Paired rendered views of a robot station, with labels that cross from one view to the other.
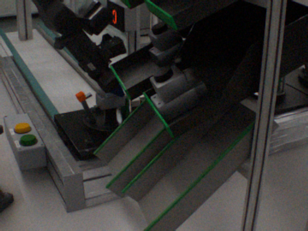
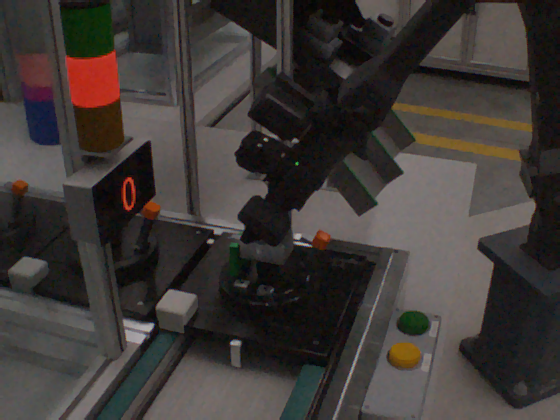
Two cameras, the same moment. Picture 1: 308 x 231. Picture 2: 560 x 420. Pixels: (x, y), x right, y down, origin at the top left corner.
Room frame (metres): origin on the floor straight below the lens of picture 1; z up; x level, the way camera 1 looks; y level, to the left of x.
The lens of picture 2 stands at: (1.61, 0.67, 1.55)
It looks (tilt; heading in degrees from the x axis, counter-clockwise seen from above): 30 degrees down; 224
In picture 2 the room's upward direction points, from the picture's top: straight up
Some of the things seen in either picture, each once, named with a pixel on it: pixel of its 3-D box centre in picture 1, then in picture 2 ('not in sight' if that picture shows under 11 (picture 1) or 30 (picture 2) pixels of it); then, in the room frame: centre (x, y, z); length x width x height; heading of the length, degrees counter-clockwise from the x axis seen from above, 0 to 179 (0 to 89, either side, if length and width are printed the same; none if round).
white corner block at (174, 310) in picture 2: (130, 103); (177, 311); (1.19, 0.05, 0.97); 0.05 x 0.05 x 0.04; 26
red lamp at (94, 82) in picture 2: not in sight; (93, 75); (1.28, 0.08, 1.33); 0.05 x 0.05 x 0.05
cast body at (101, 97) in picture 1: (113, 91); (259, 231); (1.06, 0.09, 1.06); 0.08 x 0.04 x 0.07; 117
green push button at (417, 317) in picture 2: (28, 141); (413, 324); (0.97, 0.30, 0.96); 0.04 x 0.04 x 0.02
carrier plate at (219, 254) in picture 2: (110, 127); (268, 290); (1.06, 0.10, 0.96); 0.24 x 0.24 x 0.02; 26
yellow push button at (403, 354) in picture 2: (22, 129); (404, 357); (1.04, 0.33, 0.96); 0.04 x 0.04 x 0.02
